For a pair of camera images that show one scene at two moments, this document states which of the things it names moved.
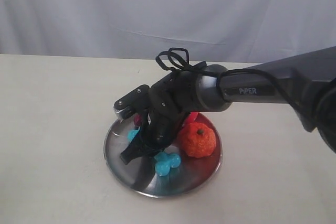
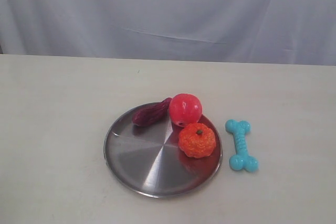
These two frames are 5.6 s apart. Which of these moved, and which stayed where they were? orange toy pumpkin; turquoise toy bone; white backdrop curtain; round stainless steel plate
Moved: turquoise toy bone
Stayed: white backdrop curtain; orange toy pumpkin; round stainless steel plate
